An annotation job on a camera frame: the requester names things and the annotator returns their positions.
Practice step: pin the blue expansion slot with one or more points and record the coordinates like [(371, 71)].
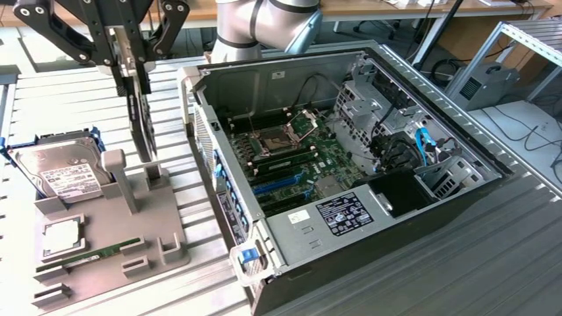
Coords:
[(276, 184)]

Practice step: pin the grey parts rack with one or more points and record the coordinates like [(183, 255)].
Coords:
[(144, 230)]

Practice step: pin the metal socket cover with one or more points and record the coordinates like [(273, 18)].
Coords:
[(308, 114)]

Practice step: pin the thin locking lever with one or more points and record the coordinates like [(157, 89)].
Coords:
[(251, 123)]

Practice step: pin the open black PC case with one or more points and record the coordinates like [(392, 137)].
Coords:
[(439, 237)]

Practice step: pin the silver chipset heatsink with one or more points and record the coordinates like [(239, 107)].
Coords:
[(328, 185)]

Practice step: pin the green motherboard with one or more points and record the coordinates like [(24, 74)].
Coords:
[(324, 161)]

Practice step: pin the aluminium frame shelf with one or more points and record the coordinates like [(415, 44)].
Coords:
[(535, 33)]

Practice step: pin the grey computer box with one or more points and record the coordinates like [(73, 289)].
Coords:
[(487, 85)]

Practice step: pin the black slanted pole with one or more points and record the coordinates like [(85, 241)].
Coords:
[(436, 33)]

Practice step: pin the black graphics card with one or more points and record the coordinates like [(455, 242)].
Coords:
[(143, 131)]

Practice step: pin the metal drive cage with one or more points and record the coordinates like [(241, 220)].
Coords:
[(355, 108)]

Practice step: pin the metal disk bay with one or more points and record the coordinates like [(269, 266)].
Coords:
[(451, 177)]

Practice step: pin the installed RAM stick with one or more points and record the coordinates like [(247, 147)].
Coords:
[(284, 164)]

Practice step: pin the silver hard disk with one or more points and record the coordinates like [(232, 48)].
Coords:
[(61, 171)]

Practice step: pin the CPU socket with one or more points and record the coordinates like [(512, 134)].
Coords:
[(272, 143)]

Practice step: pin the green RAM stick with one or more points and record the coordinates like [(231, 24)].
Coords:
[(96, 254)]

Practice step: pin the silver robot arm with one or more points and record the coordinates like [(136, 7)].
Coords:
[(245, 23)]

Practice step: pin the wooden desk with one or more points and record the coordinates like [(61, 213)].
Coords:
[(395, 11)]

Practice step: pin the black office chair base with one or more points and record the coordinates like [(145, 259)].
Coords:
[(378, 28)]

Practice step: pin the blue case latch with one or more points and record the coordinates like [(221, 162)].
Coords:
[(247, 255)]

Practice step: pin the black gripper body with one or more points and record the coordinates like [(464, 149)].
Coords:
[(119, 11)]

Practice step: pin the grey power supply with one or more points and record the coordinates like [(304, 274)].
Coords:
[(297, 237)]

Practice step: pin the silver CPU chip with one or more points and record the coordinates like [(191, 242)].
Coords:
[(63, 238)]

